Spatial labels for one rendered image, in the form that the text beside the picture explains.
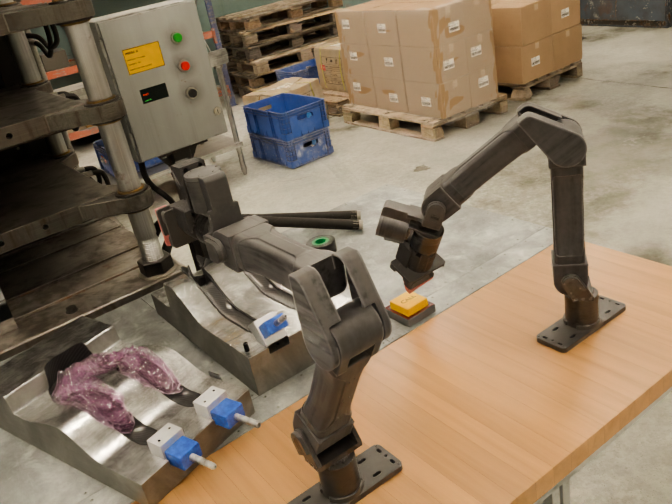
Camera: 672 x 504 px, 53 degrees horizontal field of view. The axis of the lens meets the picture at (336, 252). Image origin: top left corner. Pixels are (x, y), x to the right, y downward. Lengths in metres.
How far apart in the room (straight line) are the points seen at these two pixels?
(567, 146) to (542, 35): 4.81
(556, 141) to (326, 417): 0.60
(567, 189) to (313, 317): 0.63
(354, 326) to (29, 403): 0.83
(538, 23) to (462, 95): 1.00
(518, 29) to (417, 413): 4.79
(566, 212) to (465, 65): 4.05
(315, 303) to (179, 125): 1.37
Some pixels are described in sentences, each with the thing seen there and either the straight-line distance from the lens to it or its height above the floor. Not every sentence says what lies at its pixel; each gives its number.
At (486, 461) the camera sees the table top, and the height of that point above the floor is 0.80.
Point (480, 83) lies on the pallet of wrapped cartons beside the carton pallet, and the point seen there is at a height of 0.30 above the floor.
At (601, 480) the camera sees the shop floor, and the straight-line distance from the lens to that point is 2.25.
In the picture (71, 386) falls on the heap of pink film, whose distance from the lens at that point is 1.43.
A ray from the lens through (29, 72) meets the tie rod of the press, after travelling 2.52.
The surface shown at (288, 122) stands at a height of 0.35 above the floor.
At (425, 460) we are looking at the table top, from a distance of 1.16.
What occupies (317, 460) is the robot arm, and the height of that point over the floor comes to 0.90.
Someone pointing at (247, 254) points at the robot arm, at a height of 1.21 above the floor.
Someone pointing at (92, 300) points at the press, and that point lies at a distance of 2.00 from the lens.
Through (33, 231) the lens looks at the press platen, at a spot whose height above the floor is 1.02.
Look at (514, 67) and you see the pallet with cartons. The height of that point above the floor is 0.28.
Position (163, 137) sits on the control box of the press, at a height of 1.12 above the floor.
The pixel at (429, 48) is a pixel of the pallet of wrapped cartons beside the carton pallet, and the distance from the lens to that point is 5.12.
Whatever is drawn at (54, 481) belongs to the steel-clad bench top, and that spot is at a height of 0.80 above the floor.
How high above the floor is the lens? 1.60
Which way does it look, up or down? 26 degrees down
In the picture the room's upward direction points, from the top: 11 degrees counter-clockwise
